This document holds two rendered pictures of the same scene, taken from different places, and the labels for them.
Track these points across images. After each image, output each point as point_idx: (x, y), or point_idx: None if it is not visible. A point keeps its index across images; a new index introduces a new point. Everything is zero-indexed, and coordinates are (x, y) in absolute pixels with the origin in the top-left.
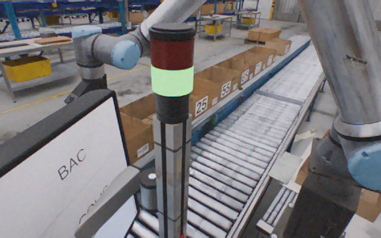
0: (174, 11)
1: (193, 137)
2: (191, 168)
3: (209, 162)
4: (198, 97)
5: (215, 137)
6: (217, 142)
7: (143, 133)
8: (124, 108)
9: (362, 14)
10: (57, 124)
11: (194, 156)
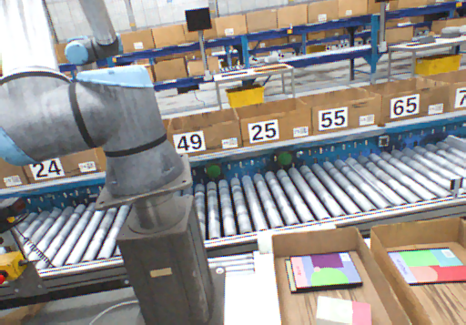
0: (85, 15)
1: (244, 169)
2: (199, 194)
3: (223, 196)
4: (253, 117)
5: (271, 177)
6: (268, 184)
7: None
8: (181, 118)
9: None
10: None
11: (220, 187)
